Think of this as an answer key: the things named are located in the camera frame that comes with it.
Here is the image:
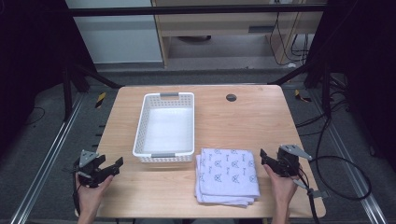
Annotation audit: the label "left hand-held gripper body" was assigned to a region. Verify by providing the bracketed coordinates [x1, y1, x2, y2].
[73, 149, 108, 189]

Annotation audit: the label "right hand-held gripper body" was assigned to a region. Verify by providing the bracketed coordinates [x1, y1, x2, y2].
[275, 144, 313, 178]

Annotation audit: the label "person's right hand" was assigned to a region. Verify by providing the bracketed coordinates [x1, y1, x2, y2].
[262, 163, 303, 213]

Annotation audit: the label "person's left hand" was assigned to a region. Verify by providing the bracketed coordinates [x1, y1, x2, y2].
[75, 174, 115, 216]

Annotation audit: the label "folded white patterned towel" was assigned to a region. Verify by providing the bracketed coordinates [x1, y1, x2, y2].
[194, 147, 262, 209]

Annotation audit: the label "yellow black tape strip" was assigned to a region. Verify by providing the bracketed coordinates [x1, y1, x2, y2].
[293, 89, 313, 104]
[94, 91, 107, 109]

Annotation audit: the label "white plastic basket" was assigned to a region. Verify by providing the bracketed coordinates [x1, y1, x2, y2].
[132, 91, 196, 164]

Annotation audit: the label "black metal stand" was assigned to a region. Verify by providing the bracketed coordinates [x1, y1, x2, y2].
[268, 59, 333, 119]
[61, 61, 124, 123]

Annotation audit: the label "black curtain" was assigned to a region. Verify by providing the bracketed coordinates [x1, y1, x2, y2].
[306, 0, 396, 174]
[0, 0, 96, 160]

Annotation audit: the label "white cabinet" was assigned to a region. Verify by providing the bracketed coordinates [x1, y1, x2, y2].
[64, 0, 164, 65]

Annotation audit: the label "light wooden desk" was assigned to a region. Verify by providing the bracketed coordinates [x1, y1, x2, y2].
[150, 0, 329, 67]

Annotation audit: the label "right hand-held gripper cable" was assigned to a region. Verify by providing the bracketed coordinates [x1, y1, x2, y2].
[292, 167, 320, 224]

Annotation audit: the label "hand-held gripper cable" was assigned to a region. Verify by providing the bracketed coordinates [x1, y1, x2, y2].
[292, 167, 320, 224]
[71, 172, 82, 217]

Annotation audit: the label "left hand-held gripper cable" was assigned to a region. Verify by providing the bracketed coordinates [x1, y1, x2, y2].
[71, 172, 82, 217]

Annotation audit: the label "grey metal cable bracket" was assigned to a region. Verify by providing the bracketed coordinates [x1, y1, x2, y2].
[292, 178, 330, 200]

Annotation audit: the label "metal floor rail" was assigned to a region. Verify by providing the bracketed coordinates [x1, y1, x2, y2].
[309, 88, 389, 224]
[8, 91, 86, 224]

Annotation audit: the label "thin black floor cable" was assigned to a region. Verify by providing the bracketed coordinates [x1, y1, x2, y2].
[23, 106, 47, 127]

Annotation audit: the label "thick black looped cable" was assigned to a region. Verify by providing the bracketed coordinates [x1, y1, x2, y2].
[309, 116, 373, 202]

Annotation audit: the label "black cables under desk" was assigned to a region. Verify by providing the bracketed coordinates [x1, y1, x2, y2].
[268, 0, 312, 68]

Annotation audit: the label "black horizontal frame bar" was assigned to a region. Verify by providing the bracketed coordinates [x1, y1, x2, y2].
[66, 4, 329, 18]

